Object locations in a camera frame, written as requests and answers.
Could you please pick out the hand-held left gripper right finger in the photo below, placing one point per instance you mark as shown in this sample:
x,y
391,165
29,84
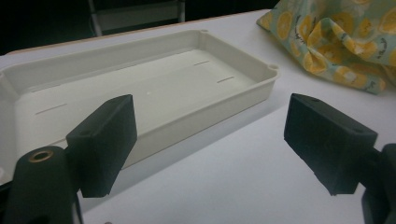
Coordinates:
x,y
327,140

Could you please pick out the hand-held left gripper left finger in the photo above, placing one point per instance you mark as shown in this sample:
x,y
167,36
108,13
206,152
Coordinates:
x,y
102,146

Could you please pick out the lemon print cloth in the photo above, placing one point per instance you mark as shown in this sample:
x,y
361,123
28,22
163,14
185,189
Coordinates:
x,y
339,43

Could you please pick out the white plastic tray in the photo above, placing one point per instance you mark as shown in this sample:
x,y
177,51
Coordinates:
x,y
162,93

